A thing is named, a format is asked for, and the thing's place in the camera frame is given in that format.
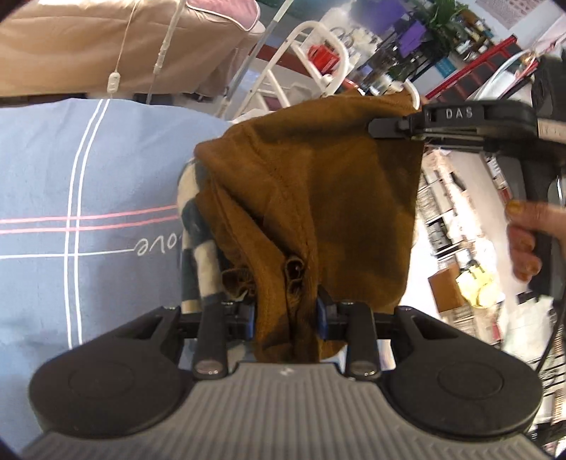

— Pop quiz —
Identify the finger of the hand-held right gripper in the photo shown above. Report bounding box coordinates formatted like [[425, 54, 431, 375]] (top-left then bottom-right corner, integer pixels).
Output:
[[368, 113, 427, 141]]

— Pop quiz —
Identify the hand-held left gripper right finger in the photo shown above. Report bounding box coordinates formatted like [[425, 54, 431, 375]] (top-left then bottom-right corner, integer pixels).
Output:
[[315, 297, 443, 382]]

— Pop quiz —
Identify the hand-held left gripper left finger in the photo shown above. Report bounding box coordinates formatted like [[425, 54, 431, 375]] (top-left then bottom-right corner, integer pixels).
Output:
[[116, 301, 257, 381]]

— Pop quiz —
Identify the brown knit garment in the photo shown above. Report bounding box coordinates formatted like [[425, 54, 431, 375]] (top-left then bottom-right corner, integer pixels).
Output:
[[194, 91, 425, 363]]

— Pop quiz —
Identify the person's right hand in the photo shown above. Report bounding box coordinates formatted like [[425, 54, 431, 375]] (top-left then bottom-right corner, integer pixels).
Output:
[[505, 199, 566, 282]]

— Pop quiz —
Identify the red metal shelf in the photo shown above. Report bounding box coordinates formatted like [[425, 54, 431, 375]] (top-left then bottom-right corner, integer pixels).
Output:
[[422, 35, 538, 100]]

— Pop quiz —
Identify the grey and cream checked blanket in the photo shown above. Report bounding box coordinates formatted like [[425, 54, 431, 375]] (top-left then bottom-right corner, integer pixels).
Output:
[[176, 159, 257, 312]]

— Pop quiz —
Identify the white metal rack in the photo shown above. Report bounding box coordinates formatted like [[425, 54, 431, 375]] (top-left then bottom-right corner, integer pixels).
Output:
[[216, 0, 421, 125]]

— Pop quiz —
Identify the shelf of boxed goods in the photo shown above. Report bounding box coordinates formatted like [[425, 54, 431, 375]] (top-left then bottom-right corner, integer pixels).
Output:
[[416, 150, 509, 266]]

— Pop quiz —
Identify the purple box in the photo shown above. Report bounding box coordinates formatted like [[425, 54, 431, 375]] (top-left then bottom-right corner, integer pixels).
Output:
[[395, 18, 432, 51]]

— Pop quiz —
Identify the red box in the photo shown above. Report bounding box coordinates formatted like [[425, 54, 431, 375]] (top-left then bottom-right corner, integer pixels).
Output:
[[307, 43, 343, 74]]

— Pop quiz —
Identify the green potted plant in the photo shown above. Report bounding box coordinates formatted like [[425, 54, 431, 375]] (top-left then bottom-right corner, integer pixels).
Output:
[[416, 0, 469, 54]]

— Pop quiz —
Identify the cardboard box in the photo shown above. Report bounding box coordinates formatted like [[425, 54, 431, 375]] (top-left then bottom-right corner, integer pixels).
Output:
[[428, 263, 465, 312]]

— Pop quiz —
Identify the pale yellow bag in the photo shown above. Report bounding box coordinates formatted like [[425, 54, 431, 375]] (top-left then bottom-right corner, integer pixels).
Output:
[[455, 261, 505, 308]]

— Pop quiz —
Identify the blue striped bed sheet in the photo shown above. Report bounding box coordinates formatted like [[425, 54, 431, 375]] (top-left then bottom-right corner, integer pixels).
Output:
[[0, 98, 248, 452]]

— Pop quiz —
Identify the pink cushion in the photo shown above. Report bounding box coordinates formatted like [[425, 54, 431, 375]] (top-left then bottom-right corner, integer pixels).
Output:
[[186, 0, 261, 31]]

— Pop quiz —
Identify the white hose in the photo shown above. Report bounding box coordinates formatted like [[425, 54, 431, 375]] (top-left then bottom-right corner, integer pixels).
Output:
[[480, 48, 540, 100]]

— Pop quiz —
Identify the black cable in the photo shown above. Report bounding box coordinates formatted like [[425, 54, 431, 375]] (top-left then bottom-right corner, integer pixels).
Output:
[[533, 305, 562, 376]]

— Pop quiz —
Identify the thick white cable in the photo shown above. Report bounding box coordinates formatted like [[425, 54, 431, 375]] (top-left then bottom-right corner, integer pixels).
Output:
[[146, 0, 189, 104]]

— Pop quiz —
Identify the thin white cord with switch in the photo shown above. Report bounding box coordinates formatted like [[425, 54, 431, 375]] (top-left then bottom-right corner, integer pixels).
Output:
[[107, 0, 142, 94]]

